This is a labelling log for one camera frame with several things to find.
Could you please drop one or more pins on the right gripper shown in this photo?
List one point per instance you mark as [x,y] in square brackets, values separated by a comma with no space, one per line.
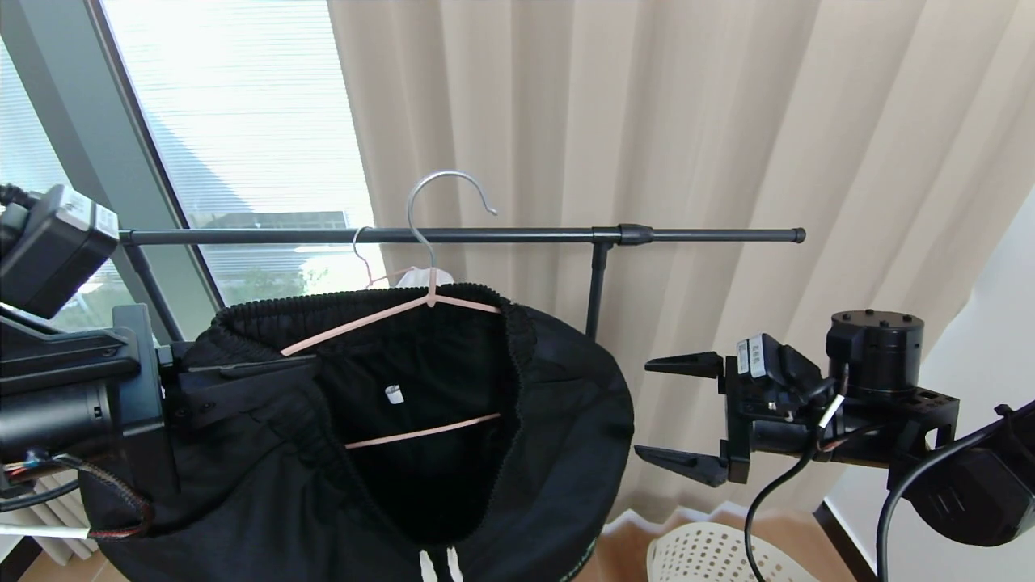
[776,436]

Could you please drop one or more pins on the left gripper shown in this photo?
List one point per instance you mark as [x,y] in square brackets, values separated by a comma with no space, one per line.
[81,412]

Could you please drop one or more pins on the black garment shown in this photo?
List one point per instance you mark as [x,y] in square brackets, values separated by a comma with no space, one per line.
[550,420]

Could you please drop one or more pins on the pink clothes hanger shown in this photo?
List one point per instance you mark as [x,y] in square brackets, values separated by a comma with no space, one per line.
[368,271]
[433,295]

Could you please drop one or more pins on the white printed t-shirt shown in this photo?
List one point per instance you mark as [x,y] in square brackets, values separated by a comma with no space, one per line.
[416,277]

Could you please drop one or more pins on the white laundry basket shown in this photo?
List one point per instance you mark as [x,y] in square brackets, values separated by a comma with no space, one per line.
[711,558]

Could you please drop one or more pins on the black clothes rack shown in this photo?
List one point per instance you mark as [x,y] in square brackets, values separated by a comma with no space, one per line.
[525,235]

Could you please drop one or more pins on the beige curtain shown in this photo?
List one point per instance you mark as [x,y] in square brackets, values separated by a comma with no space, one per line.
[647,121]
[65,517]

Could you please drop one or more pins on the window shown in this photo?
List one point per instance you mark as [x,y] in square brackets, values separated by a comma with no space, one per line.
[242,121]

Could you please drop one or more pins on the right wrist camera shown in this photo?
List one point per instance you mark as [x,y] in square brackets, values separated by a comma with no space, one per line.
[788,364]

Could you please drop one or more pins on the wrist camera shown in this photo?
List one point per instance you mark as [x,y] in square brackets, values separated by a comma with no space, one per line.
[48,250]
[788,364]

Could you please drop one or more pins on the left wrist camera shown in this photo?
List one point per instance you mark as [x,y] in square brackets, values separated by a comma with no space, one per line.
[48,250]

